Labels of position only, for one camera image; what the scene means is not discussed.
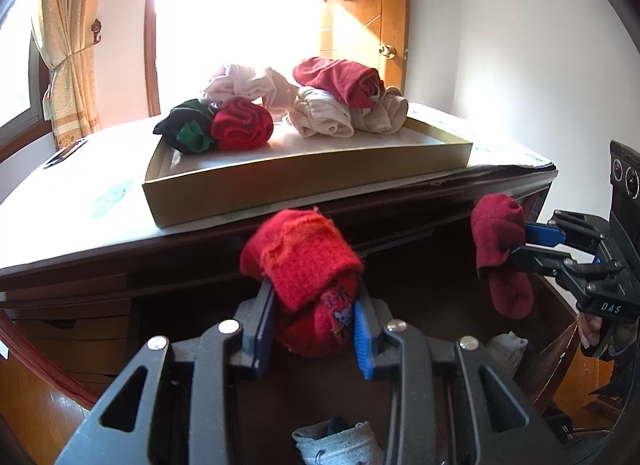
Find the person's right hand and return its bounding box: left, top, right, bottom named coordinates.
left=577, top=312, right=603, bottom=350

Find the grey sock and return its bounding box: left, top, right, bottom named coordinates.
left=291, top=415, right=386, bottom=465

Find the white sock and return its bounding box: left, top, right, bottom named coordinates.
left=485, top=330, right=530, bottom=376

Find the beige patterned curtain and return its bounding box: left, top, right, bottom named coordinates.
left=30, top=0, right=113, bottom=148

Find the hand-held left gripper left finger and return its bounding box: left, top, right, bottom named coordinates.
left=55, top=277, right=278, bottom=465

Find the shallow cardboard box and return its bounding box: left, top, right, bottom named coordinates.
left=141, top=115, right=473, bottom=229

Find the dark red sock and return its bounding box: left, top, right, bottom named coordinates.
left=470, top=193, right=535, bottom=320

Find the pale pink underwear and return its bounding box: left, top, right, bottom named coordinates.
left=199, top=64, right=301, bottom=108

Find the window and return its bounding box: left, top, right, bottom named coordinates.
left=0, top=0, right=56, bottom=160

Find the cream dotted underwear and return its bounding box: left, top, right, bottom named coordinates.
left=350, top=86, right=410, bottom=136

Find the green and black underwear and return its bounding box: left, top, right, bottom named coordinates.
left=152, top=99, right=218, bottom=154

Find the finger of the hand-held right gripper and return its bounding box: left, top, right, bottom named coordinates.
left=524, top=210, right=612, bottom=258
left=509, top=244, right=628, bottom=296

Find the red curved tube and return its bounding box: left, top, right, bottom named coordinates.
left=0, top=307, right=101, bottom=408

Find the wooden door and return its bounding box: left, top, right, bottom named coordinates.
left=317, top=0, right=411, bottom=106

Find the dark wooden dresser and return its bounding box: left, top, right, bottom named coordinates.
left=0, top=167, right=583, bottom=413

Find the dark wooden drawer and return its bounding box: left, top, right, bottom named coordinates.
left=135, top=265, right=583, bottom=465

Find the brown door frame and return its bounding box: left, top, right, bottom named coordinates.
left=144, top=0, right=166, bottom=116

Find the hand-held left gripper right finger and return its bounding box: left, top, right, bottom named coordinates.
left=350, top=285, right=571, bottom=465

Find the white dotted underwear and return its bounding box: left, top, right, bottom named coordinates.
left=286, top=86, right=357, bottom=140

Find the bright red underwear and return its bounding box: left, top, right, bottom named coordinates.
left=210, top=96, right=275, bottom=152

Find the black phone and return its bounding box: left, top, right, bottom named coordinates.
left=44, top=137, right=90, bottom=169

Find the bright red sock roll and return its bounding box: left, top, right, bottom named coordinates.
left=239, top=207, right=366, bottom=358

